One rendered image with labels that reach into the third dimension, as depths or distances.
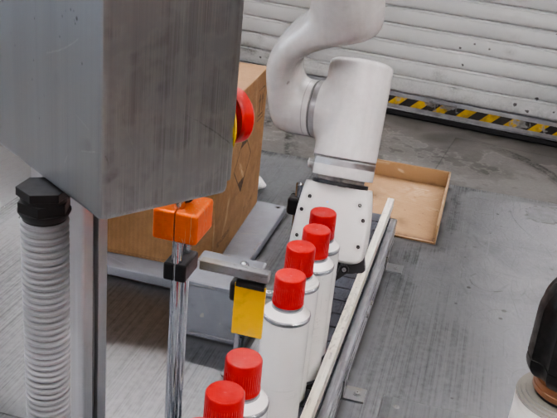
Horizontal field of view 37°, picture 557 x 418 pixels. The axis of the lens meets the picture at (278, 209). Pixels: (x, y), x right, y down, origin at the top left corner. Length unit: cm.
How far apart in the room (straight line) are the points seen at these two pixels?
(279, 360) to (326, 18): 39
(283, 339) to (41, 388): 35
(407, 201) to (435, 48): 337
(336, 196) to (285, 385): 29
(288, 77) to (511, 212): 84
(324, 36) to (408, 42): 412
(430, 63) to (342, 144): 405
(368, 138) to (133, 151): 63
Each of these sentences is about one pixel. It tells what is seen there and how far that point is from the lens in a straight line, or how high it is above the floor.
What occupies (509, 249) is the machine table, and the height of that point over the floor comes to 83.
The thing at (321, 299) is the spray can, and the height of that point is 100.
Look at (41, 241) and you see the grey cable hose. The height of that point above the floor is 125.
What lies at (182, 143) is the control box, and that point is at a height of 133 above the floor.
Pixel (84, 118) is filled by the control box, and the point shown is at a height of 134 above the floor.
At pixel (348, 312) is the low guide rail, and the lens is 116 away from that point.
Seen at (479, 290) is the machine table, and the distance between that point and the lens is 147.
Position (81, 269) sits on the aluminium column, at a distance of 69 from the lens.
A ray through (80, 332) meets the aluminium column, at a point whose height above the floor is 111.
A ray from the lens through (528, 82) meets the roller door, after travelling 505.
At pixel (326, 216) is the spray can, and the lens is 102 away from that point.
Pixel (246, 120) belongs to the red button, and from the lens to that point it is 56.
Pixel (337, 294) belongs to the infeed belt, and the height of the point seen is 88.
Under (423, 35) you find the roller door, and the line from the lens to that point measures 508.
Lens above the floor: 150
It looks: 24 degrees down
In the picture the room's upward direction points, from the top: 6 degrees clockwise
